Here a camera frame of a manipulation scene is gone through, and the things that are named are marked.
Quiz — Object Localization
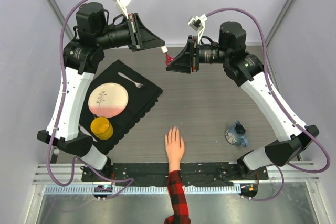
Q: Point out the pink and cream plate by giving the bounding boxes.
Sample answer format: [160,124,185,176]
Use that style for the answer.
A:
[88,83,129,118]

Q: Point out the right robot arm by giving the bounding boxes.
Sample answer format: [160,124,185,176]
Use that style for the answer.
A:
[166,22,319,179]

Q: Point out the red nail polish bottle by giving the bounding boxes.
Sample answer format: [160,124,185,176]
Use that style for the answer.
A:
[165,53,174,66]

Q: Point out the white nail polish cap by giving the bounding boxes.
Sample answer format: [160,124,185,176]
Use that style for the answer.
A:
[161,46,168,54]

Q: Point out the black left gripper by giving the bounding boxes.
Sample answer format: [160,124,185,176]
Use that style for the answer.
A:
[97,13,165,52]

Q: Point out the red plaid sleeve forearm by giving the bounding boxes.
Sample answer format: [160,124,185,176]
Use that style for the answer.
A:
[164,170,191,224]

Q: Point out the mannequin hand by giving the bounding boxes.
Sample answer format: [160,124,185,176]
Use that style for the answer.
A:
[165,126,185,173]

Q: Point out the white cable duct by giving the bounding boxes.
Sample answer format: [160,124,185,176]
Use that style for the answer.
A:
[45,184,241,195]

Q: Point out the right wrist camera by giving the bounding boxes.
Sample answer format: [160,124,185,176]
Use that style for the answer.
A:
[188,14,207,44]

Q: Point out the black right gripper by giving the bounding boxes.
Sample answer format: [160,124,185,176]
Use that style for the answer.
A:
[167,35,230,74]

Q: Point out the black scalloped placemat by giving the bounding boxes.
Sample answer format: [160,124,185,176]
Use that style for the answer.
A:
[79,60,163,155]

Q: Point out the blue ceramic mug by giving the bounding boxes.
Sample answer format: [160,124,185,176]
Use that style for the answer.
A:
[225,120,249,147]

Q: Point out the yellow cup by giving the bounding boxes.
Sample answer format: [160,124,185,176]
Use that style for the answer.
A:
[90,117,114,141]

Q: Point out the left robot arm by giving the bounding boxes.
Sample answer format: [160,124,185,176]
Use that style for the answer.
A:
[37,0,165,182]

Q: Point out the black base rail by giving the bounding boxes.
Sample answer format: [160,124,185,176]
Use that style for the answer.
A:
[81,162,269,186]

